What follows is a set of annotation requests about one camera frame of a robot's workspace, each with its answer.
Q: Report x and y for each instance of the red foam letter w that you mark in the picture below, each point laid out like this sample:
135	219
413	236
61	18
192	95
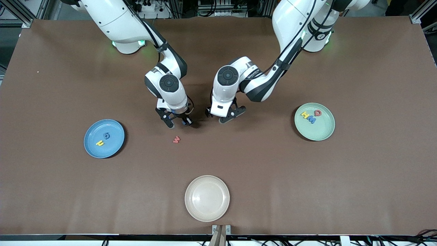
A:
176	139

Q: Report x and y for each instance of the blue foam letter g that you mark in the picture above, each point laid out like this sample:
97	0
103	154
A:
107	136

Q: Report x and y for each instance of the yellow foam letter h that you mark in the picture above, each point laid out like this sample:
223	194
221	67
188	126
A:
99	143
305	114

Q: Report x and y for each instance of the blue foam letter M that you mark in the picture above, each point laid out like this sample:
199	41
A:
311	120

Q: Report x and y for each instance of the red foam letter Q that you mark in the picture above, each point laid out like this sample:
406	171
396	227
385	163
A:
316	112

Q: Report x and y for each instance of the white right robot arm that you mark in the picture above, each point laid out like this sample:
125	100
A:
112	20

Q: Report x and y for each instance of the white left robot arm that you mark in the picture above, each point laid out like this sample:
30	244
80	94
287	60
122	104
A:
290	20

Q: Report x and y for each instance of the brown table cover mat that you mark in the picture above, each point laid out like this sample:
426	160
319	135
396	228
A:
218	164

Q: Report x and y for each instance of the blue plate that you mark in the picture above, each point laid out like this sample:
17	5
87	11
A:
112	147

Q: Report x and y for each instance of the beige plate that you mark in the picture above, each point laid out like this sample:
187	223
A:
207	198

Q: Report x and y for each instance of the white power strip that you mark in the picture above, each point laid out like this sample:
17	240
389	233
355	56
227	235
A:
223	13
153	15

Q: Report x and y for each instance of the pale green plate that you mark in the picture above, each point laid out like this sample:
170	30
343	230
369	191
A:
321	131

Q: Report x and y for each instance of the grey metal bracket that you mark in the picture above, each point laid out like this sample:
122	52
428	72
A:
228	229

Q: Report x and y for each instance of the aluminium frame profile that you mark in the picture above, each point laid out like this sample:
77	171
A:
20	20
418	17

